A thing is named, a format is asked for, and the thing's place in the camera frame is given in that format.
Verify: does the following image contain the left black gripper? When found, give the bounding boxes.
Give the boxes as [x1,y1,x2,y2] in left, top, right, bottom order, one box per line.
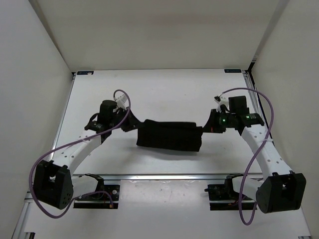
[109,107,144,132]

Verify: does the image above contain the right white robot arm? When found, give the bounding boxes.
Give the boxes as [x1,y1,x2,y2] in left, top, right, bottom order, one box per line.
[203,109,306,214]

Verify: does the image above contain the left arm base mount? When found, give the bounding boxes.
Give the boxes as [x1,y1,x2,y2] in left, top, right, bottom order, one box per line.
[73,174,120,209]

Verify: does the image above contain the blue corner label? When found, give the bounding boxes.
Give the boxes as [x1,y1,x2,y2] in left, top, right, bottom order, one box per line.
[77,71,94,75]
[224,69,242,73]

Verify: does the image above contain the left blue corner label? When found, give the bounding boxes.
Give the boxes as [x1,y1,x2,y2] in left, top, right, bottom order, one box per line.
[77,71,94,75]

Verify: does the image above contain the right blue corner label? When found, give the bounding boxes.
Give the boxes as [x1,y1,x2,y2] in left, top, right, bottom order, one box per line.
[224,69,242,73]

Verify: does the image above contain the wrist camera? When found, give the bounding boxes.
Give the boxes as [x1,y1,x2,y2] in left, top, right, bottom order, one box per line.
[97,100,127,125]
[214,96,249,115]

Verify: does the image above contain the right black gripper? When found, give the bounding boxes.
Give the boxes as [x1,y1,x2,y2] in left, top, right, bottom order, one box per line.
[201,109,235,133]

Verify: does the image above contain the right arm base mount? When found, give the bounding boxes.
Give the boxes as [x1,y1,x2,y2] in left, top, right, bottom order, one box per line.
[204,174,243,211]

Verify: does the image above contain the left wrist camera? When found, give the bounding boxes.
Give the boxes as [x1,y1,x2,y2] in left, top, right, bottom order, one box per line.
[97,100,127,125]

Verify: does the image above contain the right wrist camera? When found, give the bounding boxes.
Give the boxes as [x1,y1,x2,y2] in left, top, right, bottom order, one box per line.
[214,96,249,115]

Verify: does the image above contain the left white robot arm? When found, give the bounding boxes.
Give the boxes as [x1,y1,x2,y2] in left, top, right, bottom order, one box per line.
[29,108,144,210]

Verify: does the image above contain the aluminium front rail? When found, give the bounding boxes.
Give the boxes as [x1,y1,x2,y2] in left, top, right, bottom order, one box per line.
[72,173,265,182]

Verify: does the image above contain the black skirt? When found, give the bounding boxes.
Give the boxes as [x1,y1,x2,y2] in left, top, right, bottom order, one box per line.
[137,119,203,152]

